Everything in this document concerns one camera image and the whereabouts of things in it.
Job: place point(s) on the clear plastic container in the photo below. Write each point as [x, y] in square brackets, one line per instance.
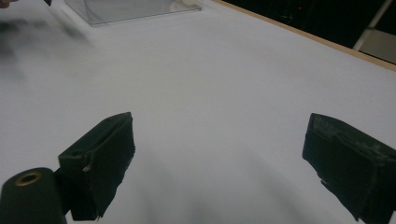
[124, 11]

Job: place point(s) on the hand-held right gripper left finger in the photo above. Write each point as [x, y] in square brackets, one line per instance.
[96, 165]

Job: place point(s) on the white metal desk frame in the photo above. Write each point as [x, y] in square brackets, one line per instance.
[378, 43]

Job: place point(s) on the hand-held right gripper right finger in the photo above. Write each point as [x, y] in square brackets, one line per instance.
[351, 168]

